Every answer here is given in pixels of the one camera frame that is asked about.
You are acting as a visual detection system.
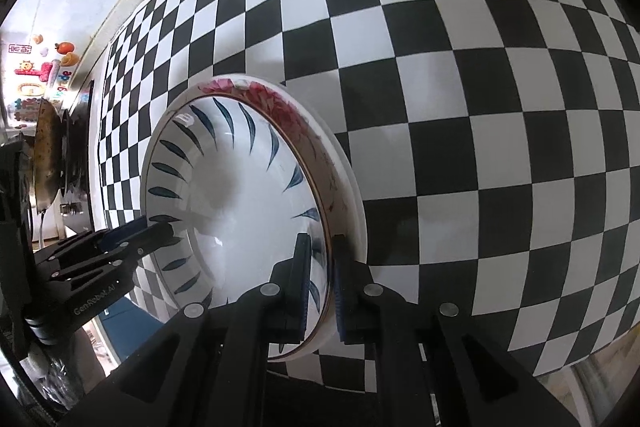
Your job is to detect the blue leaf pattern plate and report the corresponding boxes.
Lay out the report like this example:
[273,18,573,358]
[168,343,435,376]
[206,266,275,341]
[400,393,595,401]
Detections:
[140,95,329,359]

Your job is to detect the black gas stove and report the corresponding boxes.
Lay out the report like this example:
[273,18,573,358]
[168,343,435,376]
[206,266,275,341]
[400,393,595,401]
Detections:
[60,80,93,234]

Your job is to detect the metal wok on stove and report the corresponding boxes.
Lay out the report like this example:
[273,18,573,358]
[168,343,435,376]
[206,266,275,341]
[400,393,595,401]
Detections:
[32,98,64,213]

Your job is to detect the black white checkered mat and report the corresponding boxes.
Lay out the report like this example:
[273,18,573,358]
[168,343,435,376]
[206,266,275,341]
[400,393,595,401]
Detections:
[98,0,639,375]

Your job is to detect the colourful fruit wall stickers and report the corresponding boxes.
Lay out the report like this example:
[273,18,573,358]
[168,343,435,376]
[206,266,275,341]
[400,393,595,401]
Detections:
[6,35,81,129]

